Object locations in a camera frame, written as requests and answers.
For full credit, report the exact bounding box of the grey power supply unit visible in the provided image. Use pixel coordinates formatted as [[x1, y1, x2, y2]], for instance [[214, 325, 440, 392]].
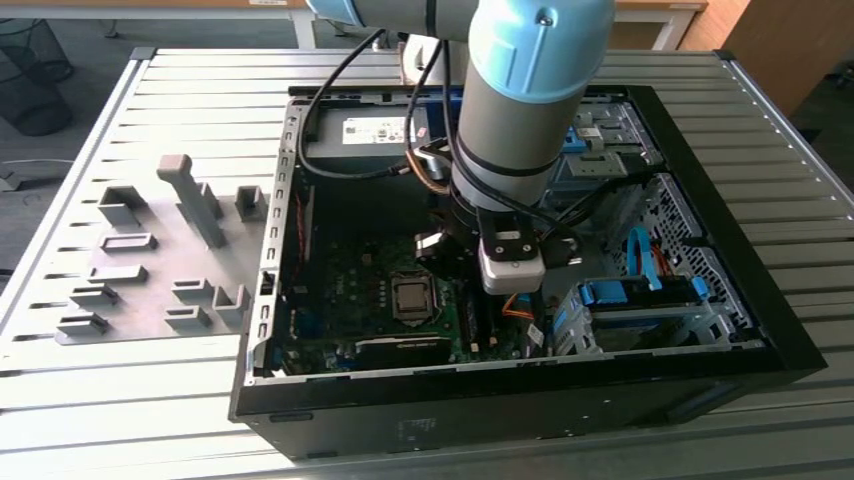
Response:
[[297, 105, 462, 236]]

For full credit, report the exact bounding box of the orange wire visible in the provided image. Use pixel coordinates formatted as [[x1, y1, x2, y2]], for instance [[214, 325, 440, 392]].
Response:
[[501, 293, 544, 319]]

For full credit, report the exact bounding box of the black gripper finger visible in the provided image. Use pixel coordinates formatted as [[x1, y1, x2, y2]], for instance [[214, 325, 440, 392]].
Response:
[[413, 230, 469, 281], [544, 234, 584, 270]]

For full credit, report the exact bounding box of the grey wrist camera black bracket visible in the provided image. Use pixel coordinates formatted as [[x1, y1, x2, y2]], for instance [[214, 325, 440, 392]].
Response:
[[477, 209, 548, 296]]

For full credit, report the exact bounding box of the grey parts rack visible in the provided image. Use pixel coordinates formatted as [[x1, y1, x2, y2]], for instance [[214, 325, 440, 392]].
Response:
[[54, 154, 269, 349]]

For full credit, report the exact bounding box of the blue flat data wire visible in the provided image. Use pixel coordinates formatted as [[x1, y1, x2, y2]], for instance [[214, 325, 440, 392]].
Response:
[[626, 227, 666, 291]]

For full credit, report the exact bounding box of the white desk wooden top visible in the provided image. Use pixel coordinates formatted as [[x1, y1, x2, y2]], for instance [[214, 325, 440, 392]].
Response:
[[612, 0, 710, 51], [0, 0, 319, 50]]

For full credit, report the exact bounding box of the grey metal disk bay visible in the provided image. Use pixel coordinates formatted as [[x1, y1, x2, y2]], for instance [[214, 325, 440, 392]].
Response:
[[550, 287, 766, 357]]

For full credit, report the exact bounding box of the black open PC case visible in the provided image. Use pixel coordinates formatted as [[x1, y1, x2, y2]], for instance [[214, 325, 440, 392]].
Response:
[[226, 83, 829, 461]]

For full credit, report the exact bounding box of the green motherboard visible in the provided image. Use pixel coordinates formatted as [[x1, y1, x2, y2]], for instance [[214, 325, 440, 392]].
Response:
[[279, 229, 536, 374]]

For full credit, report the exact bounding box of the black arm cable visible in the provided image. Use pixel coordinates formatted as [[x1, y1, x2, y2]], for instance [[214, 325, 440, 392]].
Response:
[[297, 27, 469, 181]]

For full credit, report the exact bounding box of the blue disk carrier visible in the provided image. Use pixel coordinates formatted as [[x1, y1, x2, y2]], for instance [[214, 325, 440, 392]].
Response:
[[577, 277, 713, 306]]

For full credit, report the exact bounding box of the CPU socket metal frame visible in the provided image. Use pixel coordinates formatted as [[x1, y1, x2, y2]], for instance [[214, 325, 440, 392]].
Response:
[[385, 271, 444, 326]]

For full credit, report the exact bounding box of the black graphics card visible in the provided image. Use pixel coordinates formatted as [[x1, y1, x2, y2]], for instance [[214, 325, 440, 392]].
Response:
[[353, 335, 456, 371]]

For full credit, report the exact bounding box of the black cable bundle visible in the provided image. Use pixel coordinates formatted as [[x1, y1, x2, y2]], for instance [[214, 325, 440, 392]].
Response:
[[553, 172, 653, 236]]

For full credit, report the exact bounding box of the silver CPU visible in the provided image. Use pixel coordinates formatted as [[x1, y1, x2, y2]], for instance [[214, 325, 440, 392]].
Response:
[[393, 283, 434, 312]]

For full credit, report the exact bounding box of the grey metal drive cage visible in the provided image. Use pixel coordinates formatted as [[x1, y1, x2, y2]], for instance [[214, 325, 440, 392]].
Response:
[[546, 99, 669, 211]]

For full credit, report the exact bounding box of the wooden cabinet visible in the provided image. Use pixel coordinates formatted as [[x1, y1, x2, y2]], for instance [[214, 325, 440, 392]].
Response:
[[680, 0, 854, 116]]

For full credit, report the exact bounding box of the black mesh waste bin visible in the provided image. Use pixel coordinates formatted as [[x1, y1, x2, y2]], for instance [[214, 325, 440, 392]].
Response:
[[0, 18, 75, 137]]

